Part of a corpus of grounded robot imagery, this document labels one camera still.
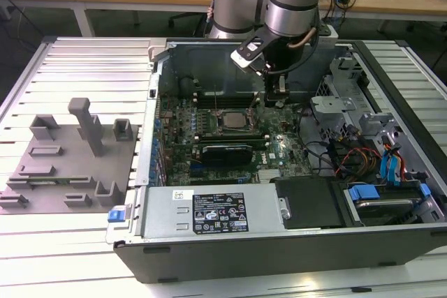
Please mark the CPU socket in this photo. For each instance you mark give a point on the CPU socket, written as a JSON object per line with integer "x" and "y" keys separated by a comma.
{"x": 220, "y": 125}

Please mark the black open PC case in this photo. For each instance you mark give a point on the black open PC case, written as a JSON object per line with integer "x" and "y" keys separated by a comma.
{"x": 244, "y": 259}

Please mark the installed RAM stick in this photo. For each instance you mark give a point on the installed RAM stick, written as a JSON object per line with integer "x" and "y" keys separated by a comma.
{"x": 227, "y": 138}

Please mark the silver square CPU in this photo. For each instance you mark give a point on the silver square CPU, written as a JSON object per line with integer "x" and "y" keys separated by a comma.
{"x": 234, "y": 120}

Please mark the hard disk in blue carrier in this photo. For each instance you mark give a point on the hard disk in blue carrier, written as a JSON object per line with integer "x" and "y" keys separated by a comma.
{"x": 384, "y": 207}

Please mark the blue case latch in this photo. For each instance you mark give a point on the blue case latch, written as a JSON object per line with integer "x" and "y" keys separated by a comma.
{"x": 117, "y": 215}

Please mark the green RAM stick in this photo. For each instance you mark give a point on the green RAM stick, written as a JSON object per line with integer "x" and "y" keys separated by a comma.
{"x": 38, "y": 183}

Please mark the black plastic drive cover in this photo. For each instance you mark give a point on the black plastic drive cover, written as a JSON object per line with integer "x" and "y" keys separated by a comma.
{"x": 307, "y": 203}

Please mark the small silver chipset heatsink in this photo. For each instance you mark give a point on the small silver chipset heatsink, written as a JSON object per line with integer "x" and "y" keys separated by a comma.
{"x": 269, "y": 176}

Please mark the grey metal disk bay bracket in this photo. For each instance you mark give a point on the grey metal disk bay bracket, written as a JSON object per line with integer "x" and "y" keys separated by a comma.
{"x": 375, "y": 120}

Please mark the grey metal drive cage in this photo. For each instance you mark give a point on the grey metal drive cage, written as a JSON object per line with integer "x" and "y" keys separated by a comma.
{"x": 345, "y": 64}

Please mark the grey plastic parts rack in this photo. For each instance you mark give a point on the grey plastic parts rack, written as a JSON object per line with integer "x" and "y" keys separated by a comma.
{"x": 70, "y": 172}

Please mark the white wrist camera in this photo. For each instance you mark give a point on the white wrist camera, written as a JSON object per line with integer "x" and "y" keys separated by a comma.
{"x": 241, "y": 60}

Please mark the blue expansion slot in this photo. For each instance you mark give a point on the blue expansion slot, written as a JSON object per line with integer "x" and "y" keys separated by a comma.
{"x": 196, "y": 169}

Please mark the silver metal drive bracket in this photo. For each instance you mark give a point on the silver metal drive bracket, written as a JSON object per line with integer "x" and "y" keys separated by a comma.
{"x": 331, "y": 104}

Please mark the pale grey case latch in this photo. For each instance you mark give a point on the pale grey case latch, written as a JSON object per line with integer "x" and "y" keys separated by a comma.
{"x": 155, "y": 52}

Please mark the green motherboard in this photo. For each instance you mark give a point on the green motherboard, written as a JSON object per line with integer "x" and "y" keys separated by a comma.
{"x": 290, "y": 158}

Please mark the grey power supply with label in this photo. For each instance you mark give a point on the grey power supply with label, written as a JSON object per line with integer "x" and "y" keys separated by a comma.
{"x": 164, "y": 207}

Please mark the black graphics card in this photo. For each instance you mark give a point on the black graphics card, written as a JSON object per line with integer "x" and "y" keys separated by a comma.
{"x": 227, "y": 154}

